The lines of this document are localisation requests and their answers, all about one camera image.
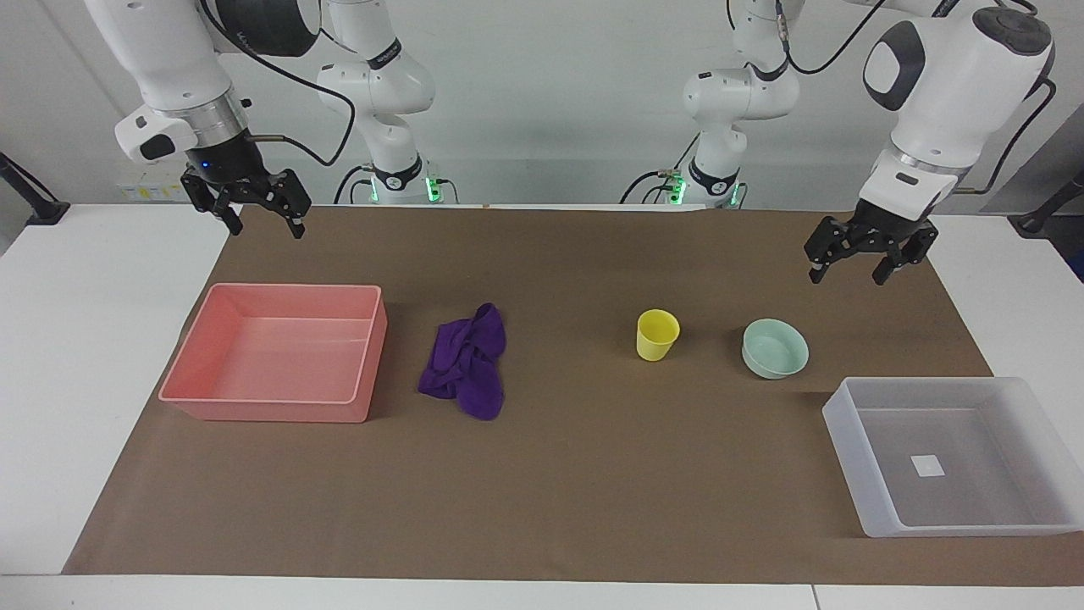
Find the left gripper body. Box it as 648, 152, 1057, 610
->
849, 198, 934, 247

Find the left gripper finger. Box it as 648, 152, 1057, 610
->
803, 215, 868, 286
871, 220, 940, 286

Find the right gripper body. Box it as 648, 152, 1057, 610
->
187, 134, 274, 202

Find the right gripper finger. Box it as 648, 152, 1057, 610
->
180, 168, 246, 237
242, 169, 312, 241

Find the pale green bowl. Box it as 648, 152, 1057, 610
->
742, 318, 810, 380

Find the black stand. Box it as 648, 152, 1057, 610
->
0, 152, 71, 226
1007, 169, 1084, 237

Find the yellow plastic cup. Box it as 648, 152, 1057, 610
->
636, 308, 682, 363

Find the pink plastic bin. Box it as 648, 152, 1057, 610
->
158, 282, 390, 424

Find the clear plastic bin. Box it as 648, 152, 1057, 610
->
821, 375, 1084, 540

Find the purple cloth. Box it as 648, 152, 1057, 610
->
417, 302, 508, 422

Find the black cable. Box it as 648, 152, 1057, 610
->
950, 78, 1059, 197
725, 0, 890, 76
196, 0, 357, 168
618, 131, 704, 205
333, 164, 376, 205

